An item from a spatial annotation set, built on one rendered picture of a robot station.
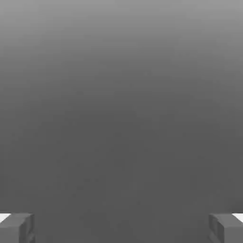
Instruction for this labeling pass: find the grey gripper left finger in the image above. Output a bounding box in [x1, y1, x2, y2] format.
[0, 212, 36, 243]

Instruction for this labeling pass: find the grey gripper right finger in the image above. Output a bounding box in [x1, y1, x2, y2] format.
[208, 212, 243, 243]

